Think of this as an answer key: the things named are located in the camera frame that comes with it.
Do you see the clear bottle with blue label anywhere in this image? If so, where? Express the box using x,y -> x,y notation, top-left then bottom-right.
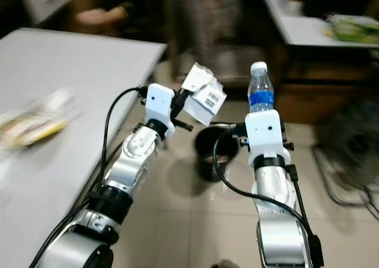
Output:
248,61 -> 275,113

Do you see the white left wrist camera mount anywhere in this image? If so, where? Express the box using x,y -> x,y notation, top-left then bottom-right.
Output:
145,83 -> 176,129

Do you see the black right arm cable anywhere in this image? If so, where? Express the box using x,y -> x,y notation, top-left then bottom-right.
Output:
213,123 -> 317,245

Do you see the small white cardboard box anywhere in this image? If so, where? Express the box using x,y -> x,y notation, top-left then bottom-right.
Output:
181,62 -> 227,126

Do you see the green plastic bag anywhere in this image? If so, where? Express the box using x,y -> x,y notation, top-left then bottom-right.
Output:
326,14 -> 379,43

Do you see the white cabinet panel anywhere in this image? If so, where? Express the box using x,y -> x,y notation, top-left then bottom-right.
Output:
24,0 -> 72,24

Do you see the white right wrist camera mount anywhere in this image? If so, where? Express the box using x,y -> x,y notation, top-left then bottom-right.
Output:
245,109 -> 291,162

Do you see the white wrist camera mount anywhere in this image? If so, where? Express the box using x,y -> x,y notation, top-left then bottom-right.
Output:
245,109 -> 291,162
145,83 -> 176,129

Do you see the black round rubbish bin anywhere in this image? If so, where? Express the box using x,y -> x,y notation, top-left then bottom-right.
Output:
194,126 -> 237,183

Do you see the large white folding table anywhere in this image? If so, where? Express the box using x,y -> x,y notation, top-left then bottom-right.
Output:
0,28 -> 168,268

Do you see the yellow white food wrapper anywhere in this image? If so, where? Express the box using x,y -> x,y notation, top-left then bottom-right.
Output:
1,111 -> 72,149

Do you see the seated person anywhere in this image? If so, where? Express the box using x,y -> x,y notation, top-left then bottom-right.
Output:
77,0 -> 134,34

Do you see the white paper trash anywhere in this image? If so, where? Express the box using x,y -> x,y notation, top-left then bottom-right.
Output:
213,154 -> 232,165

